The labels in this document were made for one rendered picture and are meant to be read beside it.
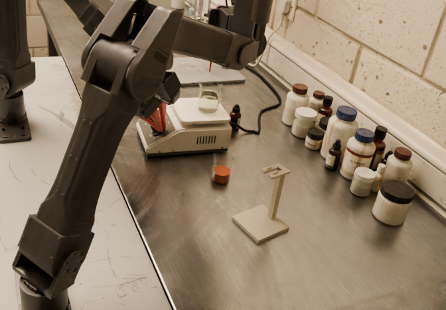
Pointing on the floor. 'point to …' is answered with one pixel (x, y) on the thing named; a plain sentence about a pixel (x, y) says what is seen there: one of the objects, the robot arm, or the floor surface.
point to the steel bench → (209, 273)
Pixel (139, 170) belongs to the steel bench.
